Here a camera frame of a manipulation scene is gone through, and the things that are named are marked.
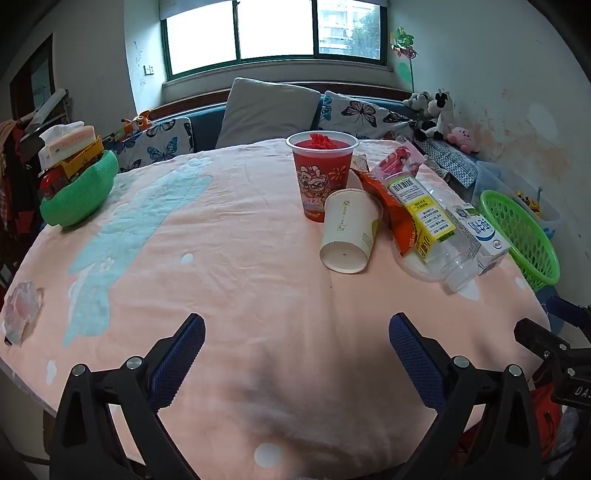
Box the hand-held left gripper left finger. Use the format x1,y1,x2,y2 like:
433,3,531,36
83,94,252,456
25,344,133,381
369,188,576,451
48,313,206,480

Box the green plastic basket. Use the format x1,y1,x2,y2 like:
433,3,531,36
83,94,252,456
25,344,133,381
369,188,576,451
479,189,561,291

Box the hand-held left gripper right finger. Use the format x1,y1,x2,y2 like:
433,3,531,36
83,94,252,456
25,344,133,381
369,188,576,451
388,313,543,480

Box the pink round plush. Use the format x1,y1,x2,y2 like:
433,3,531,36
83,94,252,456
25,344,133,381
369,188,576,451
445,126,481,155

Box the blue sofa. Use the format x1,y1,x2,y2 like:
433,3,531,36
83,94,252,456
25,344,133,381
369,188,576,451
148,80,416,153

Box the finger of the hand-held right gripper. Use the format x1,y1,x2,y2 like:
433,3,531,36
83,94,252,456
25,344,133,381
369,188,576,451
513,318,573,360
547,295,591,326

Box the pink snack wrapper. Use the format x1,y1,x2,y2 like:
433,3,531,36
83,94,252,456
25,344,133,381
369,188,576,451
369,147,428,183

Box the large butterfly print pillow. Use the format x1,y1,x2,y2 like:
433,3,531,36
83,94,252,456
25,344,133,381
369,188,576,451
318,90,416,141

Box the red bag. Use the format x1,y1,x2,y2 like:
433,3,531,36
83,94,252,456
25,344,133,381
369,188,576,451
531,385,564,457

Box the red printed plastic cup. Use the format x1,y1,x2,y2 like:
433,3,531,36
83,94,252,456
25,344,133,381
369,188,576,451
286,131,360,223

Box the small butterfly print pillow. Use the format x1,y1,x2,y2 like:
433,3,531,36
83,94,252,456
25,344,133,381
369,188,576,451
111,116,195,174

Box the pink printed blanket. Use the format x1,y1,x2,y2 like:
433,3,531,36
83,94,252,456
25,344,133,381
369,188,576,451
0,137,550,478

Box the clear storage box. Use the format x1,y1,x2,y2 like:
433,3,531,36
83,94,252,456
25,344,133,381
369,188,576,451
471,159,564,232

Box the grey and white plush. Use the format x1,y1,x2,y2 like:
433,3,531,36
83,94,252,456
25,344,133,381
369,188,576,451
403,91,432,121

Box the green framed window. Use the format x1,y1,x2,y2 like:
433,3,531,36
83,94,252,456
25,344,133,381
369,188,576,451
159,0,389,79

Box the orange snack wrapper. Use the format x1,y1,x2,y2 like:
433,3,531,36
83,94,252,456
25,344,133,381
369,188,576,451
351,167,416,257

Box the orange fox plush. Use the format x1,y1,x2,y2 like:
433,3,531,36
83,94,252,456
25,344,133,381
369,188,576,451
121,110,153,134

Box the clear plastic packaging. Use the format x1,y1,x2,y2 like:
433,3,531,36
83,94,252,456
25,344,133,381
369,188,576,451
0,279,45,347

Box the clear bottle with yellow label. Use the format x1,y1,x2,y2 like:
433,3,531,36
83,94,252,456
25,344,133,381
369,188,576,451
387,173,481,292

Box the yellow toy truck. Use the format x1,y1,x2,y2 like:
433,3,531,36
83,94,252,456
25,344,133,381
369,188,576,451
39,136,105,192

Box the black and white cow plush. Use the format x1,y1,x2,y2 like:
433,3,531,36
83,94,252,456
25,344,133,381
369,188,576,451
416,89,455,141

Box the yellow toys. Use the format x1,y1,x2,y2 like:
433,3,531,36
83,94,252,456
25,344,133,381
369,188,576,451
515,188,546,214

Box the hanging clothes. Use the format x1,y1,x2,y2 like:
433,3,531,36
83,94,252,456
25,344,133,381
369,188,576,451
0,117,44,278

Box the pink tissue box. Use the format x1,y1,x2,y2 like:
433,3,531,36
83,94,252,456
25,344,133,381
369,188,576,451
38,121,96,167

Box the clear plastic lid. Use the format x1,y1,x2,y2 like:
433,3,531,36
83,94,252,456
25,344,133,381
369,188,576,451
392,235,462,282

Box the green foam bowl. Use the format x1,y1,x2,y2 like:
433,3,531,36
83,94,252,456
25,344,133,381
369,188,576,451
39,148,119,227

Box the grey pillow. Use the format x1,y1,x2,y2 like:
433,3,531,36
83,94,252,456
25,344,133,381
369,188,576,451
215,77,321,149

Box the white paper cup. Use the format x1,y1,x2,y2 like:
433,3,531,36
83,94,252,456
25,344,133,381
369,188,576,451
320,188,383,274

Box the dark wooden door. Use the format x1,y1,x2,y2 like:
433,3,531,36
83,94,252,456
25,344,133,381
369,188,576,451
9,32,58,123

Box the white milk carton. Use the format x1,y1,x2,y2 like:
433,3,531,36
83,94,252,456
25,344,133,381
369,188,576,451
445,204,512,276

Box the grey patterned cloth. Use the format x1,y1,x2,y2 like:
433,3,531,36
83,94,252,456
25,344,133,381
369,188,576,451
416,137,481,188

